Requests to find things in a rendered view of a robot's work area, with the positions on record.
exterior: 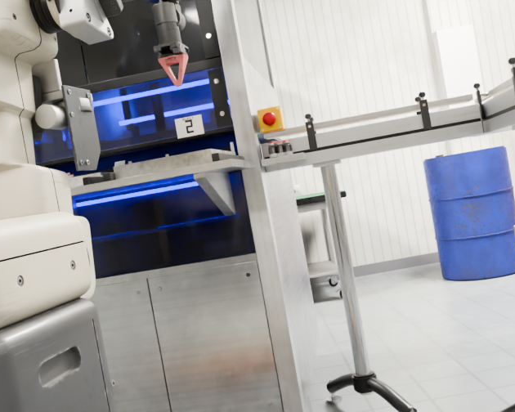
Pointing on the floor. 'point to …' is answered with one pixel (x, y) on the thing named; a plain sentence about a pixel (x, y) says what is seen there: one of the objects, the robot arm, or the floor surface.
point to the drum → (473, 214)
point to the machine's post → (258, 206)
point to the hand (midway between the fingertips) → (177, 82)
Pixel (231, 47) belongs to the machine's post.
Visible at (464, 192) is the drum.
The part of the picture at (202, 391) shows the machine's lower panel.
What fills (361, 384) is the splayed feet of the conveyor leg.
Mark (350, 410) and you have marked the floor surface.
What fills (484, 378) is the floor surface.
